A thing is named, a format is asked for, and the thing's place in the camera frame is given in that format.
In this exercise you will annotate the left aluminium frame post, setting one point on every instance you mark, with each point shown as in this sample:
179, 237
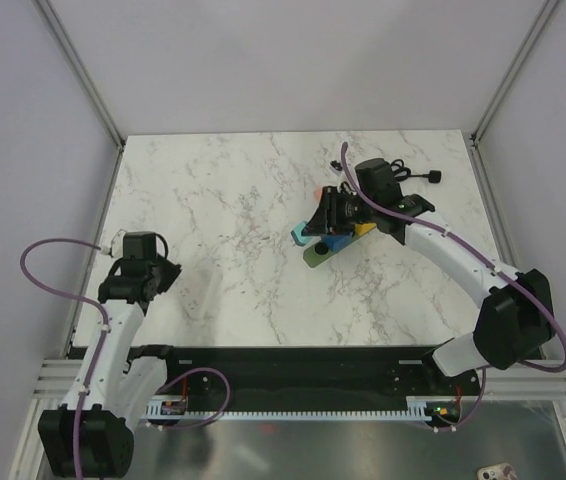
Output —
73, 59

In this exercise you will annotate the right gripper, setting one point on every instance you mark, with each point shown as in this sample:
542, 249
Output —
326, 220

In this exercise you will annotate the yellow cube socket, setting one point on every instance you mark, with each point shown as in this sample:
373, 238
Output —
365, 228

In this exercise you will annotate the white power strip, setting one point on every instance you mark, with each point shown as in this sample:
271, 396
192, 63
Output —
196, 291

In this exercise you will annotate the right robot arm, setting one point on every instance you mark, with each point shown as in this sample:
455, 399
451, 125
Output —
514, 307

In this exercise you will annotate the blue cube socket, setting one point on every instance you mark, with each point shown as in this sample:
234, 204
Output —
336, 243

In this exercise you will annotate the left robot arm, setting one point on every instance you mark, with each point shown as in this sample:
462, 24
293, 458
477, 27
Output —
91, 433

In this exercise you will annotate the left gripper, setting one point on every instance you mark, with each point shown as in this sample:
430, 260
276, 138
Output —
171, 272

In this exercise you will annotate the green power strip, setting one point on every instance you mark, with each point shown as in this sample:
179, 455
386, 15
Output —
318, 253

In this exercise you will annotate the aluminium frame post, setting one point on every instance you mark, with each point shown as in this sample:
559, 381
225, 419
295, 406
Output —
73, 59
523, 53

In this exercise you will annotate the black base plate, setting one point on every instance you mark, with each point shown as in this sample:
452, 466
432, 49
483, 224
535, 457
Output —
310, 377

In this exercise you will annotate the right aluminium frame post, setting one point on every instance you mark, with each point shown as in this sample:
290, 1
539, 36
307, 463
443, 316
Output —
523, 53

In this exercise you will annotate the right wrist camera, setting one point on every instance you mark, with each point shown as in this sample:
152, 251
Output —
336, 166

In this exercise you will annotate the teal USB charger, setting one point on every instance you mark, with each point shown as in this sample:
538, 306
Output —
298, 237

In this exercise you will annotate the white cable duct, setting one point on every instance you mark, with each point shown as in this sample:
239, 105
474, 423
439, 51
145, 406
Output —
160, 409

